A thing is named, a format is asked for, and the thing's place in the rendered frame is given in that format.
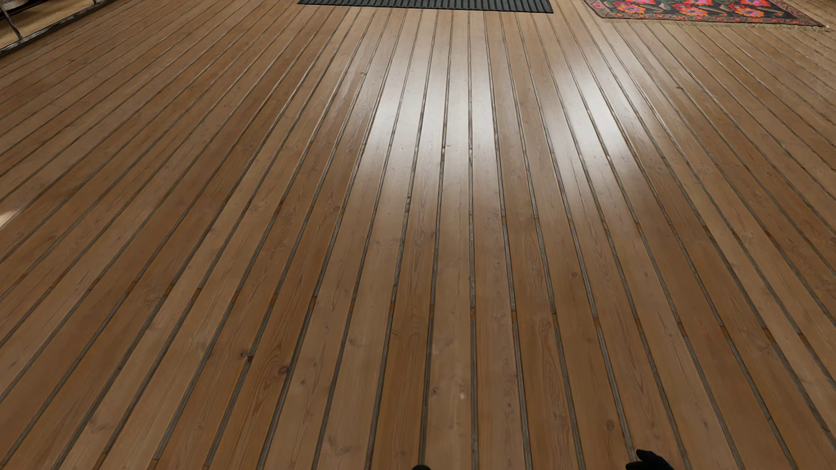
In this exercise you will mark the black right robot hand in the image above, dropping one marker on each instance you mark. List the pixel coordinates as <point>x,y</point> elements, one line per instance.
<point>648,461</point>

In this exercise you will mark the dark ribbed floor mat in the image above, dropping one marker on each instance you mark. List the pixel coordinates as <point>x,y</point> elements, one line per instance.
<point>424,4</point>

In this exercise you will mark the floral patterned rug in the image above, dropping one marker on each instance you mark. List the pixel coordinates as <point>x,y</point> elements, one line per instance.
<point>699,10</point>

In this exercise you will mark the metal furniture frame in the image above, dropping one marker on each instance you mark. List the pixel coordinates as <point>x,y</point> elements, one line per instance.
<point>39,25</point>

